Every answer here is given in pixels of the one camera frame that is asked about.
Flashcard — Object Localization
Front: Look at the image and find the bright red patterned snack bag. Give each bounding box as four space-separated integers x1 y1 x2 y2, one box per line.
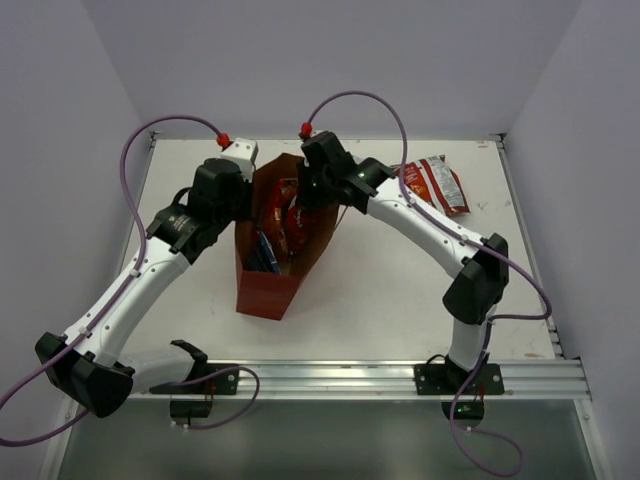
262 178 298 261

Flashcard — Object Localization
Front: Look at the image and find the dark red chip bag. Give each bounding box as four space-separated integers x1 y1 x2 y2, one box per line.
284 205 320 260
404 155 470 217

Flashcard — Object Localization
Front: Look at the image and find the red paper bag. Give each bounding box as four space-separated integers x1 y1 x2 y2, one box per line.
234 153 339 320

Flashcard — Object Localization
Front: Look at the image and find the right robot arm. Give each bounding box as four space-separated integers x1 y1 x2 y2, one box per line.
297 131 509 393

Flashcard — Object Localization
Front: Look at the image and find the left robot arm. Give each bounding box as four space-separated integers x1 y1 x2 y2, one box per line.
35 158 255 418

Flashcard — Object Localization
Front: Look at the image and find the blue snack bag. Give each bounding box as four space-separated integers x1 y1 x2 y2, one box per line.
246 229 281 274

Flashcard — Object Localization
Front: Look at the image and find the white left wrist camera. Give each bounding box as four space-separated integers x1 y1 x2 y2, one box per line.
221 138 259 182

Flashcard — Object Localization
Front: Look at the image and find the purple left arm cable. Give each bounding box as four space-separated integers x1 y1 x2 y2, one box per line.
0 114 229 446

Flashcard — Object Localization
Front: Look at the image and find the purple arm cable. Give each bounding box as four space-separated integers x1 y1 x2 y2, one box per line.
298 90 554 475
0 114 229 446

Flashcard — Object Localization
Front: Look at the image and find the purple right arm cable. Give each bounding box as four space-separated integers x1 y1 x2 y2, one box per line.
298 90 554 475

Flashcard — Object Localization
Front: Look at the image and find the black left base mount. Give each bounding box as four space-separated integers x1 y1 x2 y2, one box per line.
169 340 239 425

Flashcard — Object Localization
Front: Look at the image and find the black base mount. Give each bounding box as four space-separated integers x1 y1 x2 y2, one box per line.
413 354 505 428
169 340 239 425

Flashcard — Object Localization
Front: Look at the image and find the aluminium mounting rail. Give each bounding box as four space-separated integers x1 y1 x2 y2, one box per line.
134 355 594 401

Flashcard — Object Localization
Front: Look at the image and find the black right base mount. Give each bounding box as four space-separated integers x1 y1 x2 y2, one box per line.
413 354 505 428

